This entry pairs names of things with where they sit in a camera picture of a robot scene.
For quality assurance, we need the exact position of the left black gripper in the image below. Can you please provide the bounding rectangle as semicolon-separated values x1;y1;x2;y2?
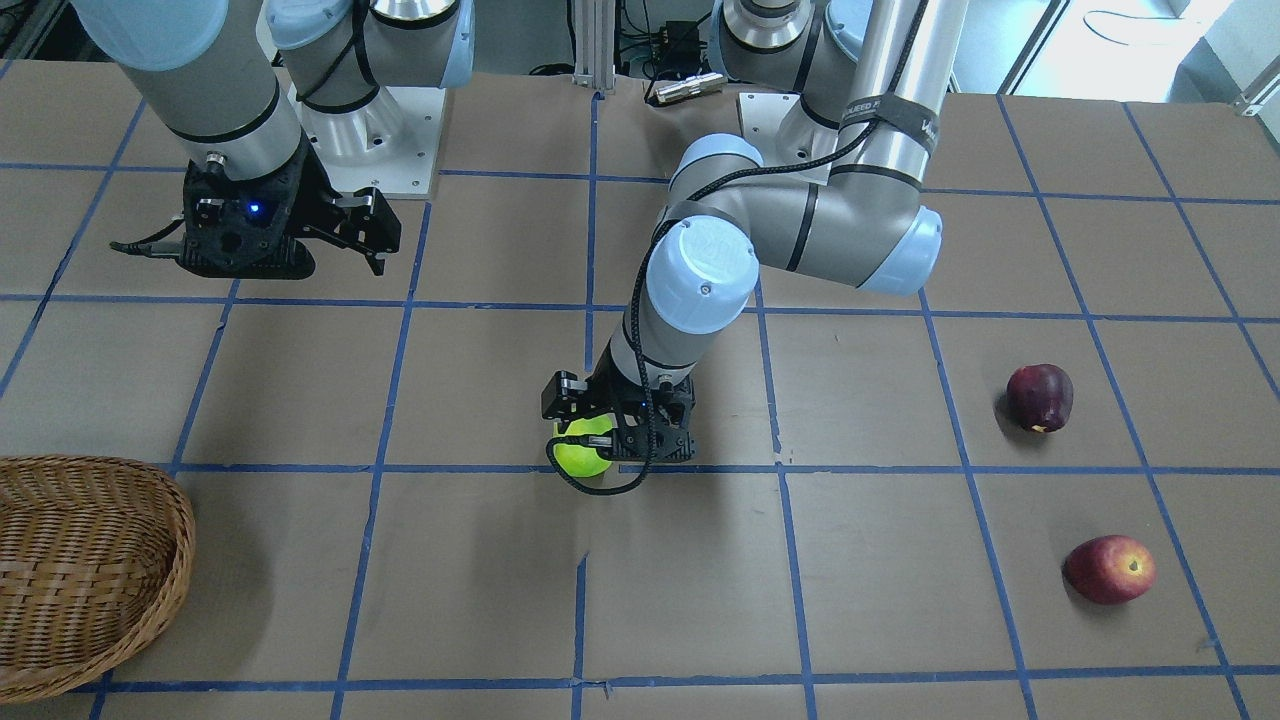
541;370;696;462

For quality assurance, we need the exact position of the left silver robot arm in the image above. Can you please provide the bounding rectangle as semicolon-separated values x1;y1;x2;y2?
540;1;968;462

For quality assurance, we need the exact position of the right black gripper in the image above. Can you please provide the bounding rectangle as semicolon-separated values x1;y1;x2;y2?
110;140;403;281

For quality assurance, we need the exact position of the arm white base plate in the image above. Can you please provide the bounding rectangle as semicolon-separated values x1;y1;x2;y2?
289;86;448;200
739;91;838;167

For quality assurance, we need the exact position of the red yellow apple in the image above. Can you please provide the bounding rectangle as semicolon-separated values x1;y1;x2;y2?
1062;534;1158;606

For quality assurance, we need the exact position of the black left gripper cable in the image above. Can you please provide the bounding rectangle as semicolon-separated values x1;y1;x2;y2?
545;0;941;497

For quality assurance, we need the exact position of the aluminium frame post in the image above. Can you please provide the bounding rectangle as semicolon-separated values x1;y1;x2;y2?
570;1;618;96

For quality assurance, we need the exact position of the black power adapter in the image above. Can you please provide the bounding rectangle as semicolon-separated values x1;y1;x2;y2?
658;20;701;69

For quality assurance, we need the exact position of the dark red apple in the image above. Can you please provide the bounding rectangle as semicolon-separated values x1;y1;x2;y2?
1005;363;1074;434

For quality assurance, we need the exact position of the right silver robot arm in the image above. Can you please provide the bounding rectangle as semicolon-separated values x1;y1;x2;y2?
74;1;475;281

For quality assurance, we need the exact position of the silver cylindrical connector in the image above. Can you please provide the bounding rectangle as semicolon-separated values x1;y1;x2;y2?
645;72;730;108

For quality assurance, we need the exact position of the green apple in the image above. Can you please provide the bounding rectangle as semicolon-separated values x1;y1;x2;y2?
553;415;614;479

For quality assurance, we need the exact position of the woven wicker basket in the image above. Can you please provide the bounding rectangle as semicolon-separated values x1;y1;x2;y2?
1;455;196;705

